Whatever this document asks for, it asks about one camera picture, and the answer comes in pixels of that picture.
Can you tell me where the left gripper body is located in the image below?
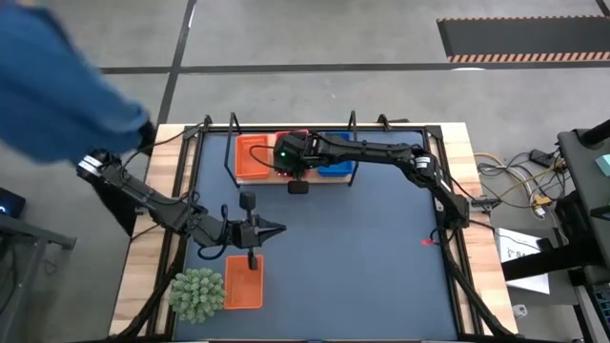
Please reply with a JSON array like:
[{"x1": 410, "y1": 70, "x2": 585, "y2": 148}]
[{"x1": 232, "y1": 190, "x2": 262, "y2": 272}]

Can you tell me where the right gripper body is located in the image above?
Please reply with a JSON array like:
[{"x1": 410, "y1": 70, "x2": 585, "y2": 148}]
[{"x1": 274, "y1": 135, "x2": 319, "y2": 195}]

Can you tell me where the red plastic basket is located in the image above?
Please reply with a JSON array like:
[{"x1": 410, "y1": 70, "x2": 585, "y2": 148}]
[{"x1": 274, "y1": 128, "x2": 312, "y2": 183}]

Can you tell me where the blue plastic basket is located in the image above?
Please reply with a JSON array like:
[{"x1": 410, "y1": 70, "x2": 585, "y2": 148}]
[{"x1": 316, "y1": 131, "x2": 355, "y2": 178}]

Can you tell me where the orange plastic basket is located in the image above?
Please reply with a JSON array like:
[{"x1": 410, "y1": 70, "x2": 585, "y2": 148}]
[
  {"x1": 222, "y1": 254, "x2": 265, "y2": 311},
  {"x1": 234, "y1": 133, "x2": 274, "y2": 181}
]

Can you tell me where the green artificial plant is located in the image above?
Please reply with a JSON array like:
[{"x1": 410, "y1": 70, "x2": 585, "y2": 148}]
[{"x1": 168, "y1": 266, "x2": 227, "y2": 326}]

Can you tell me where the grey-blue table mat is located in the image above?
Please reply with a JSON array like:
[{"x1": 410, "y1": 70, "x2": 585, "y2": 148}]
[{"x1": 173, "y1": 131, "x2": 459, "y2": 342}]

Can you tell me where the person's hand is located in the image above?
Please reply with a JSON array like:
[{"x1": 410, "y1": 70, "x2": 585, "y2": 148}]
[{"x1": 136, "y1": 119, "x2": 157, "y2": 152}]

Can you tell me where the grey side table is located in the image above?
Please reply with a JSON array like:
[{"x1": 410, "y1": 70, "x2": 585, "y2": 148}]
[{"x1": 0, "y1": 213, "x2": 77, "y2": 343}]

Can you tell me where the white paper sheet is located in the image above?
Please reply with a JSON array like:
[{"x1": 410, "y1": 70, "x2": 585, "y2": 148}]
[{"x1": 494, "y1": 227, "x2": 552, "y2": 295}]

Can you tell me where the dark monitor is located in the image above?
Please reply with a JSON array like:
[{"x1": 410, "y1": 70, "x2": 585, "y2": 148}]
[{"x1": 0, "y1": 186, "x2": 28, "y2": 220}]

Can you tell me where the person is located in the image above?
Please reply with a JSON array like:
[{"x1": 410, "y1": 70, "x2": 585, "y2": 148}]
[{"x1": 0, "y1": 3, "x2": 153, "y2": 164}]

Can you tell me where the black power adapter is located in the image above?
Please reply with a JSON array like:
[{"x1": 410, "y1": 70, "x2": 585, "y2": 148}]
[{"x1": 528, "y1": 148, "x2": 555, "y2": 169}]

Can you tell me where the black hazard-striped floor mat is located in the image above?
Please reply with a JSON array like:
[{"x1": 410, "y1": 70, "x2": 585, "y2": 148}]
[{"x1": 436, "y1": 15, "x2": 610, "y2": 65}]

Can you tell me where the black equipment stand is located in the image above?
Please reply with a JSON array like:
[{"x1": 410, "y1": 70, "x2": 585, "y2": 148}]
[{"x1": 502, "y1": 117, "x2": 610, "y2": 287}]

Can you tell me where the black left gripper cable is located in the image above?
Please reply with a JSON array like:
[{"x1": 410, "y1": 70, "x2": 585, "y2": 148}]
[{"x1": 196, "y1": 203, "x2": 231, "y2": 262}]

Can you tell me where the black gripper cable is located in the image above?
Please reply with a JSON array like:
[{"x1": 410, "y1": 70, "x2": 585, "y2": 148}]
[
  {"x1": 196, "y1": 203, "x2": 231, "y2": 262},
  {"x1": 247, "y1": 144, "x2": 280, "y2": 172}
]

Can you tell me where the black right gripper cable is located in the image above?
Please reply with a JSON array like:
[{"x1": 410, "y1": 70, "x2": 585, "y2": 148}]
[{"x1": 247, "y1": 144, "x2": 280, "y2": 172}]

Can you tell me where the black metal rig frame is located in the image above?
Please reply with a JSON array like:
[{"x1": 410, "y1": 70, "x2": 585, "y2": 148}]
[{"x1": 107, "y1": 112, "x2": 520, "y2": 343}]

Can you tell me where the grey cable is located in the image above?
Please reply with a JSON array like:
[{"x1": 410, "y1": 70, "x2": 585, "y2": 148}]
[{"x1": 476, "y1": 161, "x2": 536, "y2": 211}]

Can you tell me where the yellow cable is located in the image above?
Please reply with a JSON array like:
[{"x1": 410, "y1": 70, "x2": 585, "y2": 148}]
[{"x1": 474, "y1": 151, "x2": 568, "y2": 207}]

